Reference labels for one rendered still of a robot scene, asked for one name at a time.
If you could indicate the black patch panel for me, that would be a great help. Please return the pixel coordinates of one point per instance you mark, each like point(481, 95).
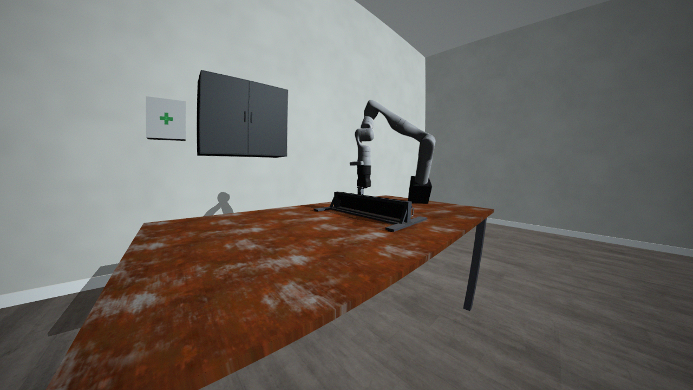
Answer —
point(375, 208)

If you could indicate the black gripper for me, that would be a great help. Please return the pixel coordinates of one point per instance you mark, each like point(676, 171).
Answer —
point(363, 172)

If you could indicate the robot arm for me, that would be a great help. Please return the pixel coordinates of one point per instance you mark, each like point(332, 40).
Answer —
point(402, 126)

